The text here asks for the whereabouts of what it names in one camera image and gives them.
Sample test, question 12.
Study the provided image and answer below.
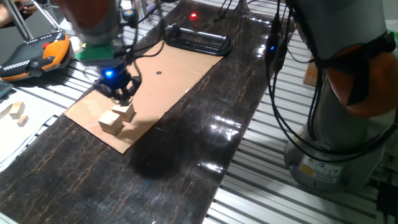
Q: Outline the flat wooden plank piece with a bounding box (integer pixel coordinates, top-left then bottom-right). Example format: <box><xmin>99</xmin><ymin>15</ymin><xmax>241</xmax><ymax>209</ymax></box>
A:
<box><xmin>0</xmin><ymin>103</ymin><xmax>13</xmax><ymax>119</ymax></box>

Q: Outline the white egg shaped object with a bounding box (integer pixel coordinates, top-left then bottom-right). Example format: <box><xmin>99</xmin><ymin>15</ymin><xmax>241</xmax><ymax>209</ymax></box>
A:
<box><xmin>70</xmin><ymin>35</ymin><xmax>86</xmax><ymax>59</ymax></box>

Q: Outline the black box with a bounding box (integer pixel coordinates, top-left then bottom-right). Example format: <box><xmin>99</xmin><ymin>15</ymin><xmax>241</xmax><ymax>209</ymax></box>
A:
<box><xmin>376</xmin><ymin>182</ymin><xmax>398</xmax><ymax>218</ymax></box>

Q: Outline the person's hand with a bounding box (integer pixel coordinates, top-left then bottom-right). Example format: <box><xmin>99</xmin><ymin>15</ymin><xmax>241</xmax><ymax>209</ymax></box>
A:
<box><xmin>17</xmin><ymin>0</ymin><xmax>39</xmax><ymax>15</ymax></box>

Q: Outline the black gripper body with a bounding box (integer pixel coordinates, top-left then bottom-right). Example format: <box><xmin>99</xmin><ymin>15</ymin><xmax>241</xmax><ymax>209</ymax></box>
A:
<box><xmin>93</xmin><ymin>63</ymin><xmax>142</xmax><ymax>95</ymax></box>

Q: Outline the black keyboard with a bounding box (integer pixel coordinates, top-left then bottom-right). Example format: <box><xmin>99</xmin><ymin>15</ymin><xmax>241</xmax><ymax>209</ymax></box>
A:
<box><xmin>0</xmin><ymin>80</ymin><xmax>13</xmax><ymax>99</ymax></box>

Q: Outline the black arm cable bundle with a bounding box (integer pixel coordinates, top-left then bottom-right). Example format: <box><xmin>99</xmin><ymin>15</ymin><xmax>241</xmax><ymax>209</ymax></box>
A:
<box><xmin>264</xmin><ymin>0</ymin><xmax>398</xmax><ymax>164</ymax></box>

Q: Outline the black plastic tray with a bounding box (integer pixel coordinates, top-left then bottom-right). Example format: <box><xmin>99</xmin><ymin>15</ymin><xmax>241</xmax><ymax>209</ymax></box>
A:
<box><xmin>164</xmin><ymin>24</ymin><xmax>233</xmax><ymax>57</ymax></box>

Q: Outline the slanted aluminium post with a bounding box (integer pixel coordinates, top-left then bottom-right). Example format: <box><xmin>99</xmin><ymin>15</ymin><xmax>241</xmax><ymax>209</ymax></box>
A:
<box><xmin>233</xmin><ymin>0</ymin><xmax>253</xmax><ymax>15</ymax></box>

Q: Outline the medium wooden block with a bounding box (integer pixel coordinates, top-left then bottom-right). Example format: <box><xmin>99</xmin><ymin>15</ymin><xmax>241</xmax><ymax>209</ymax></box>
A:
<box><xmin>8</xmin><ymin>101</ymin><xmax>25</xmax><ymax>120</ymax></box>

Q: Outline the small wooden cube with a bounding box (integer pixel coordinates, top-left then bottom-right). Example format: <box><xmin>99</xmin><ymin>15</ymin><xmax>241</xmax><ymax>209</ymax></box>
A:
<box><xmin>16</xmin><ymin>114</ymin><xmax>29</xmax><ymax>128</ymax></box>

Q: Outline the black gripper cable bundle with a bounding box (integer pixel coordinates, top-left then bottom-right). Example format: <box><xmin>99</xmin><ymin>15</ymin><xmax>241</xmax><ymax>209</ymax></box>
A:
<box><xmin>113</xmin><ymin>9</ymin><xmax>165</xmax><ymax>82</ymax></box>

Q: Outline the dark marble pattern mat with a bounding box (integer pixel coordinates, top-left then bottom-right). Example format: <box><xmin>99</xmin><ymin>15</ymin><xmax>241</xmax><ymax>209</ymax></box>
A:
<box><xmin>0</xmin><ymin>0</ymin><xmax>290</xmax><ymax>224</ymax></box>

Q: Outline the grey metal tripod leg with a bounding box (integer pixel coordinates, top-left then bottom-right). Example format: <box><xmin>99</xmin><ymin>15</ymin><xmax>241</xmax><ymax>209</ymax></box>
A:
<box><xmin>1</xmin><ymin>0</ymin><xmax>34</xmax><ymax>41</ymax></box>

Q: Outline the brown cardboard sheet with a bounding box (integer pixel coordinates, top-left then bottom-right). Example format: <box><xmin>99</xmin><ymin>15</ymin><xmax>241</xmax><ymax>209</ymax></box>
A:
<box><xmin>63</xmin><ymin>39</ymin><xmax>224</xmax><ymax>155</ymax></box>

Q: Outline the green gripper mount adapter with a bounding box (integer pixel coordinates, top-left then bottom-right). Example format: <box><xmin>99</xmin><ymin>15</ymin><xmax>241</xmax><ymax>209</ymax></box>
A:
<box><xmin>75</xmin><ymin>42</ymin><xmax>125</xmax><ymax>68</ymax></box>

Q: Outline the brown taped cardboard box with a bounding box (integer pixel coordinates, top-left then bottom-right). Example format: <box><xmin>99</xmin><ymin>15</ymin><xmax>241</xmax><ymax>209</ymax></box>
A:
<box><xmin>303</xmin><ymin>62</ymin><xmax>319</xmax><ymax>88</ymax></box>

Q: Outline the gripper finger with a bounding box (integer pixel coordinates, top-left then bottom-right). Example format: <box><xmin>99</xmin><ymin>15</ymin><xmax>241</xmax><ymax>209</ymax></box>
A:
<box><xmin>107</xmin><ymin>88</ymin><xmax>124</xmax><ymax>103</ymax></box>
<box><xmin>123</xmin><ymin>84</ymin><xmax>141</xmax><ymax>106</ymax></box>

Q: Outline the white paper stack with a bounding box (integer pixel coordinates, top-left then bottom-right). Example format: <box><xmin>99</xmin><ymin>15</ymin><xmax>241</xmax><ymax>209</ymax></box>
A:
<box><xmin>0</xmin><ymin>88</ymin><xmax>60</xmax><ymax>172</ymax></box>

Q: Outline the light wooden cube block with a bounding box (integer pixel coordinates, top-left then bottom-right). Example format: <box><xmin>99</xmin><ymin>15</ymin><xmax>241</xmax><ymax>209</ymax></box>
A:
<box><xmin>98</xmin><ymin>110</ymin><xmax>124</xmax><ymax>136</ymax></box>
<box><xmin>111</xmin><ymin>102</ymin><xmax>136</xmax><ymax>123</ymax></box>

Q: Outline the orange black teach pendant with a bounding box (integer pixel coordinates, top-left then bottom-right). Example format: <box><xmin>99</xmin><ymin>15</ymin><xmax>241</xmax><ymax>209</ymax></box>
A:
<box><xmin>0</xmin><ymin>30</ymin><xmax>72</xmax><ymax>83</ymax></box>

